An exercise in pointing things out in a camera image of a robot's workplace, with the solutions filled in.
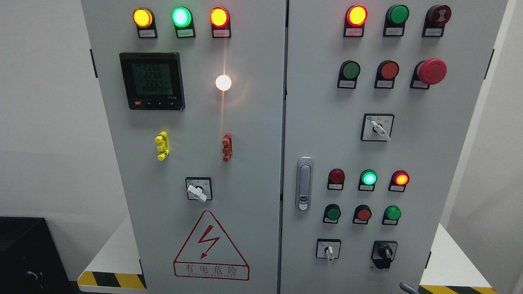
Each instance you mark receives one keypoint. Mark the black rotary knob switch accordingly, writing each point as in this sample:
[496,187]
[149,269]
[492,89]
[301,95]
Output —
[383,253]

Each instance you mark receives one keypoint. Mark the red terminal connector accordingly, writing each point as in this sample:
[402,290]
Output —
[227,148]

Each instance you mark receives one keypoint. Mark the white glowing indicator light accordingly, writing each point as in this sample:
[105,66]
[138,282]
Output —
[223,82]

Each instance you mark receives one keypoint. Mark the dark red indicator light left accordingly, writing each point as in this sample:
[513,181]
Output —
[336,179]

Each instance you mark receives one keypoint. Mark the grey left cabinet door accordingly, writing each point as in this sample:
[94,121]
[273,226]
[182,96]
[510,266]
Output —
[246,190]

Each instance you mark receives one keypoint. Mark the grey cabinet door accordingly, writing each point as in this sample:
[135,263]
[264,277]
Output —
[246,190]
[324,123]

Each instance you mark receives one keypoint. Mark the green push button lower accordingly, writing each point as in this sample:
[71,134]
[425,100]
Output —
[332,213]

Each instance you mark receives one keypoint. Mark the green push button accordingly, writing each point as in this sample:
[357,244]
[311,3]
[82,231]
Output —
[348,75]
[332,213]

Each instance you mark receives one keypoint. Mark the yellow terminal connector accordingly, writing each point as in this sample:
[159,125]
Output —
[162,145]

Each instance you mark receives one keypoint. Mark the green lit indicator light middle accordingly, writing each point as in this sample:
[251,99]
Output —
[367,180]

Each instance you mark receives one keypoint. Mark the green lit indicator light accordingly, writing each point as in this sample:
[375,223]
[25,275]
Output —
[183,22]
[367,180]

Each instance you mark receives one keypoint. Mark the green push button upper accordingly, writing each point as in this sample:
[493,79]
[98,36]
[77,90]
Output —
[348,75]

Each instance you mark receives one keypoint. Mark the red electrical hazard warning sticker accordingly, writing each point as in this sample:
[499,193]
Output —
[208,252]

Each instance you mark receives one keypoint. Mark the red push button lower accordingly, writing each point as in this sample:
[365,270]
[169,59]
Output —
[362,215]

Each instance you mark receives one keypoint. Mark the red push button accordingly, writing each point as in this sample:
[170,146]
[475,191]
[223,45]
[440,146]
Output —
[362,215]
[386,74]

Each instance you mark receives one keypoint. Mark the black digital power meter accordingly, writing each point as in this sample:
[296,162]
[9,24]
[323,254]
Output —
[153,81]

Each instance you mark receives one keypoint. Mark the grey right cabinet door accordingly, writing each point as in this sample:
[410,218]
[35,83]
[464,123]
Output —
[324,123]

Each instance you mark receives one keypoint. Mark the red-rimmed yellow indicator light left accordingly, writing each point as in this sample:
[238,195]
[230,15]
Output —
[220,22]

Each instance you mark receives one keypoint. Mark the green indicator light lower right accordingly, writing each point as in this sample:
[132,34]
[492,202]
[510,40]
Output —
[391,215]

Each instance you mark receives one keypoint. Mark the red push button upper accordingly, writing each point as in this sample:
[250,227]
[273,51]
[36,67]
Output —
[386,74]

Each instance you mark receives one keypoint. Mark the green lit indicator light top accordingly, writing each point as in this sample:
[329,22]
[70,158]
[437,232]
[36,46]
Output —
[183,22]

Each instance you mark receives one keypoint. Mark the red lit indicator light right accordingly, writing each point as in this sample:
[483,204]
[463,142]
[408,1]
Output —
[355,19]

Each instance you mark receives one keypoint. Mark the yellow indicator light top left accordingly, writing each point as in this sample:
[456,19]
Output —
[145,23]

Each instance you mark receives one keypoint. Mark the red emergency stop mushroom button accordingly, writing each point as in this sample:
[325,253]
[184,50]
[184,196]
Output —
[428,72]

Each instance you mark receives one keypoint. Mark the dark green indicator light top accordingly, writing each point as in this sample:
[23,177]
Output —
[395,19]

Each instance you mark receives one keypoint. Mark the dark red buzzer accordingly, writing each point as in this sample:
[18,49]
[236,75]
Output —
[435,21]

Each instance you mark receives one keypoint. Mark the white platform with hazard stripes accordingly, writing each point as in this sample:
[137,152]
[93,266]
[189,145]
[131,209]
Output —
[116,268]

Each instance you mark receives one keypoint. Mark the black box lower left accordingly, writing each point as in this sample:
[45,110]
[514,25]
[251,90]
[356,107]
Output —
[29,261]

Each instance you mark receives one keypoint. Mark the silver door handle lock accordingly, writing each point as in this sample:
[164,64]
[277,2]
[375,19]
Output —
[303,183]

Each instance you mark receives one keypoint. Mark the white selector switch left door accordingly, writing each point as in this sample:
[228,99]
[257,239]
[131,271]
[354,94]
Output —
[199,188]

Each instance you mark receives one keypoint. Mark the white selector switch upper right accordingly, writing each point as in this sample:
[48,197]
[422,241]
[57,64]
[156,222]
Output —
[377,127]

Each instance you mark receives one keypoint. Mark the white selector switch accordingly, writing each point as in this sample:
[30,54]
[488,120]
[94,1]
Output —
[328,248]
[377,127]

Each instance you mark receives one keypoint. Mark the white selector switch lower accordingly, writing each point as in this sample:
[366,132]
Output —
[328,248]

